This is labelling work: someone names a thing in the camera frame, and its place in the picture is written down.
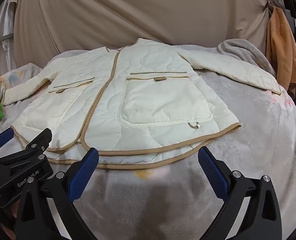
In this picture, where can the clear plastic sheet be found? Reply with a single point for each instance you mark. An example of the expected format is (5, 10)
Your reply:
(2, 27)

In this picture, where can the orange hanging garment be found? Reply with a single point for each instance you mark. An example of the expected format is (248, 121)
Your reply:
(282, 50)

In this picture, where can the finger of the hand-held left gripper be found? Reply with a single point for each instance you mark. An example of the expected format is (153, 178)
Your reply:
(2, 138)
(39, 140)

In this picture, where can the grey printed blanket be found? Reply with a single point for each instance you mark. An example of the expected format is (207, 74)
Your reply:
(250, 155)

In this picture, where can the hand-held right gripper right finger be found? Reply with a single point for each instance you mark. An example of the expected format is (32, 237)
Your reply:
(213, 173)

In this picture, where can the beige backdrop curtain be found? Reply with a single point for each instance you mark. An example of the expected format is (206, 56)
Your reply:
(138, 10)

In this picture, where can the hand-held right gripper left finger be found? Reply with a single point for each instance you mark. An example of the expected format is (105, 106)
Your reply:
(84, 173)

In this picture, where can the grey fleece cloth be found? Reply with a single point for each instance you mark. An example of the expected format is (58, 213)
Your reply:
(237, 48)

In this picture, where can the cream quilted jacket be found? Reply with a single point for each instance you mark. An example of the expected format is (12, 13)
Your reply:
(148, 80)

